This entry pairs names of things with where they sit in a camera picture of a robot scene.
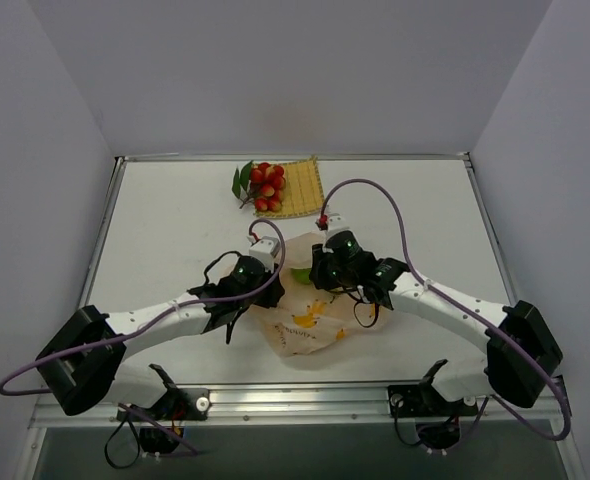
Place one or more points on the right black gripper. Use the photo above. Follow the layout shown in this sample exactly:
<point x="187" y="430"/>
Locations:
<point x="320" y="270"/>

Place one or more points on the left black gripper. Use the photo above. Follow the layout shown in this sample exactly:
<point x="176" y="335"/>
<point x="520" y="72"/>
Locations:
<point x="273" y="292"/>

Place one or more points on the translucent banana print plastic bag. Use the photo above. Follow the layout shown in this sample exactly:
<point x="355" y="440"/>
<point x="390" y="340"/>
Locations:
<point x="304" y="322"/>

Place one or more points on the fake strawberry bunch with leaves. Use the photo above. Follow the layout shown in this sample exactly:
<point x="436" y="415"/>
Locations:
<point x="262" y="185"/>

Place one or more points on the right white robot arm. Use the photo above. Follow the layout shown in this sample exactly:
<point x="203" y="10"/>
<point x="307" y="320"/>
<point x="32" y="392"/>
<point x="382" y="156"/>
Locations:
<point x="520" y="350"/>

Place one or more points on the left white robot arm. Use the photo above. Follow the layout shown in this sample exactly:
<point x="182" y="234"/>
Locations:
<point x="84" y="364"/>

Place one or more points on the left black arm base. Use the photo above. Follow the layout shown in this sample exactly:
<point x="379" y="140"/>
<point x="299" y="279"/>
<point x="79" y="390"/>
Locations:
<point x="155" y="410"/>

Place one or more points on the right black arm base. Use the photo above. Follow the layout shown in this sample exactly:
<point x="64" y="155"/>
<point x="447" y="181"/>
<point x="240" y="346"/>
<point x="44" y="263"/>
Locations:
<point x="453" y="421"/>

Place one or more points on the round bumpy green fake fruit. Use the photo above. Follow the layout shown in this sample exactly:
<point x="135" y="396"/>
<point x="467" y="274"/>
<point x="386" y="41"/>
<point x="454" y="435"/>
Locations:
<point x="301" y="275"/>

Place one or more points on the yellow woven mat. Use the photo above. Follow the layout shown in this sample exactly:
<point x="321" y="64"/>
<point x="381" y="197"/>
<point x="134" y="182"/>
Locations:
<point x="303" y="192"/>

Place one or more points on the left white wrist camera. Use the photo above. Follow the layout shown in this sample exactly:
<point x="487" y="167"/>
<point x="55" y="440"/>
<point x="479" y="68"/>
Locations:
<point x="265" y="250"/>

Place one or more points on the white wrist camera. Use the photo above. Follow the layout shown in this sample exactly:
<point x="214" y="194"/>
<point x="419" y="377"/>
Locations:
<point x="265" y="250"/>
<point x="331" y="224"/>

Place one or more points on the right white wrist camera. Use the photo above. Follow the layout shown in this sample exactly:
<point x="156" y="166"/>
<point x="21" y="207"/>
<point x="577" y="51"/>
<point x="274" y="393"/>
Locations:
<point x="331" y="224"/>

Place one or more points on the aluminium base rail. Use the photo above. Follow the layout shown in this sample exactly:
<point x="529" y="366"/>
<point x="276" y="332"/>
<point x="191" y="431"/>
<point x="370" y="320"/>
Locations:
<point x="286" y="404"/>

